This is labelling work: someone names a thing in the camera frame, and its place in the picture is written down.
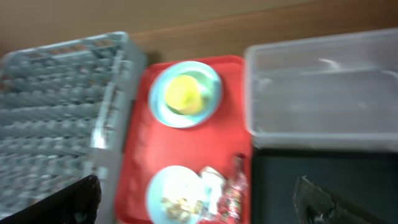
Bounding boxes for light blue plate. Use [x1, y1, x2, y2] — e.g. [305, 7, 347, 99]
[148, 61, 223, 128]

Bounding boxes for clear plastic bin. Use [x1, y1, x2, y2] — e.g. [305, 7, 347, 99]
[244, 28, 397, 151]

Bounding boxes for light blue bowl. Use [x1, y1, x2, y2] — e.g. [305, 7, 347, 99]
[146, 166, 206, 224]

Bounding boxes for yellow plastic cup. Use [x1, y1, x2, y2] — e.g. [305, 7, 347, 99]
[164, 75, 205, 115]

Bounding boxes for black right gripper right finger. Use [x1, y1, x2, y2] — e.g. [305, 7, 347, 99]
[293, 176, 386, 224]

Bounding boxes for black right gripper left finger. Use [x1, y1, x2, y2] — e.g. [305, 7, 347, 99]
[1, 175, 101, 224]

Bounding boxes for red snack wrapper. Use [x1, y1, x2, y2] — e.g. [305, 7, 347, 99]
[216, 153, 248, 224]

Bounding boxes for red plastic tray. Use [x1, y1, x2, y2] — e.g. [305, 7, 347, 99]
[114, 55, 253, 223]

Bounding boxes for rice and food scraps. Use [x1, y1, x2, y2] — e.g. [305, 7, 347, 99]
[161, 197, 203, 223]

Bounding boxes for grey plastic dishwasher rack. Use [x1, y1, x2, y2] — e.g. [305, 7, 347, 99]
[1, 31, 147, 223]

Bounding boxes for black tray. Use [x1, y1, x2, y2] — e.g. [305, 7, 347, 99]
[251, 149, 397, 223]

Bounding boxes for white napkin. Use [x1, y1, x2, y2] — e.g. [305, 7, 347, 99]
[200, 166, 226, 217]

